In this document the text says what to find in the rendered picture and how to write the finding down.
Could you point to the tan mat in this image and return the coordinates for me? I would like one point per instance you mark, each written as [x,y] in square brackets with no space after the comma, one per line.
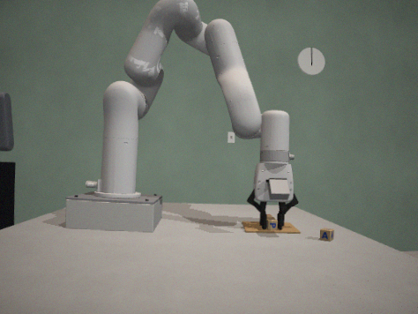
[254,227]

